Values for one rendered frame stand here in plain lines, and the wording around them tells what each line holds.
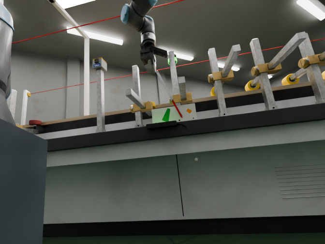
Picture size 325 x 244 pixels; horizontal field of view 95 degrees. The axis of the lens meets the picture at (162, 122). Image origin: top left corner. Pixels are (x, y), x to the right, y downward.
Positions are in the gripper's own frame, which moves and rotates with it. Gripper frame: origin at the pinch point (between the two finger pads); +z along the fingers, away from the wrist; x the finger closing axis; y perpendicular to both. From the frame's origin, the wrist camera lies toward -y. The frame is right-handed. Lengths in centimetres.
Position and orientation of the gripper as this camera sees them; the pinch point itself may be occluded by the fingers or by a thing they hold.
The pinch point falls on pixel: (154, 72)
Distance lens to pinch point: 93.4
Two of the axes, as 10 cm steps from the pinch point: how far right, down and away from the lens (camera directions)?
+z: 0.9, 9.8, -2.0
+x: -1.7, -1.8, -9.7
